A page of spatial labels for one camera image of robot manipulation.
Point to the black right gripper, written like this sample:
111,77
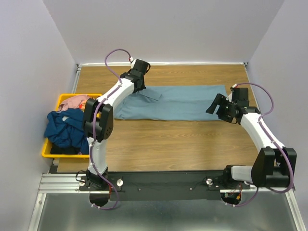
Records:
220,100

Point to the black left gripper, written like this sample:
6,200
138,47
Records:
143,86

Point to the light blue t shirt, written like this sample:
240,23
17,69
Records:
170,103

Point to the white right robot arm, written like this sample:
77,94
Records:
274,166

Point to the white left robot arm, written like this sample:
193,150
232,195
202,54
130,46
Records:
98,119

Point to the patterned pink shirt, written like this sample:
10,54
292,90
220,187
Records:
75,102

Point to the dark blue shirt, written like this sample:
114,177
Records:
64,129

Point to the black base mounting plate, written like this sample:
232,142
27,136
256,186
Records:
160,185

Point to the yellow plastic bin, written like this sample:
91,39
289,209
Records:
47,145

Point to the aluminium frame rail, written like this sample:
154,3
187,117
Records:
70,183

